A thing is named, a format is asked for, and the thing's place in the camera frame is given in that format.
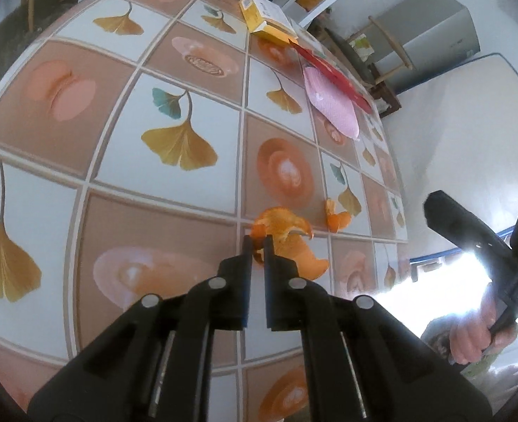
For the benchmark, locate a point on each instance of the dark wooden stool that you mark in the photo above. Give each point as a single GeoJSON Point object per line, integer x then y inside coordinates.
{"type": "Point", "coordinates": [386, 96]}

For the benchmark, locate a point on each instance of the green fluffy cloth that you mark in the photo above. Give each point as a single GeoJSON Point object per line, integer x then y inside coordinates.
{"type": "Point", "coordinates": [483, 365]}

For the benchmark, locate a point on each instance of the small orange peel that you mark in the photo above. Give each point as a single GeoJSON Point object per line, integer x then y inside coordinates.
{"type": "Point", "coordinates": [338, 220]}

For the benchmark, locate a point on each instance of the grey refrigerator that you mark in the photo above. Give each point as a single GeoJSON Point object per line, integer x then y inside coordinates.
{"type": "Point", "coordinates": [434, 30]}

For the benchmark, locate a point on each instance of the pink tissue packet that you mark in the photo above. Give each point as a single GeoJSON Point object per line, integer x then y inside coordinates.
{"type": "Point", "coordinates": [333, 105]}

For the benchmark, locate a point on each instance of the yellow medicine box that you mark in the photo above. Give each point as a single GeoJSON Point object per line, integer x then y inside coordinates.
{"type": "Point", "coordinates": [263, 13]}

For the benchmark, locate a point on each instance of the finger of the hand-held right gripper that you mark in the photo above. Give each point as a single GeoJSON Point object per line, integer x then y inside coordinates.
{"type": "Point", "coordinates": [456, 220]}

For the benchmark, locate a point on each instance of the large orange peel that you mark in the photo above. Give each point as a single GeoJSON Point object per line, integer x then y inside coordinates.
{"type": "Point", "coordinates": [294, 246]}

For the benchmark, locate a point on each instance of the table with patterned cloth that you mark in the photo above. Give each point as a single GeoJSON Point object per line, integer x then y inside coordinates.
{"type": "Point", "coordinates": [109, 140]}

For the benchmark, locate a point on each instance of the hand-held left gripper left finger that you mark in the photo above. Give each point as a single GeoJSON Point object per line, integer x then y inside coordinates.
{"type": "Point", "coordinates": [235, 290]}

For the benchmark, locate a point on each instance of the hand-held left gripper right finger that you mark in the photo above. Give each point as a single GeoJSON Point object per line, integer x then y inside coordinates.
{"type": "Point", "coordinates": [281, 290]}

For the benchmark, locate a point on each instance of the red snack packet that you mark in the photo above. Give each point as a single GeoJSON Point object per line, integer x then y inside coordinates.
{"type": "Point", "coordinates": [342, 81]}

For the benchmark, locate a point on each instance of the white green shopping bag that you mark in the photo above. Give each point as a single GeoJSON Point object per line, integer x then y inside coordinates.
{"type": "Point", "coordinates": [362, 46]}

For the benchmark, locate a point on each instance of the person's right hand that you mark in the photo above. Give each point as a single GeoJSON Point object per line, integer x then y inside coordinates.
{"type": "Point", "coordinates": [470, 338]}

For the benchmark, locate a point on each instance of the wooden chair with black seat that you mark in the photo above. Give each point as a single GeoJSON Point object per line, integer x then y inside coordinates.
{"type": "Point", "coordinates": [344, 50]}

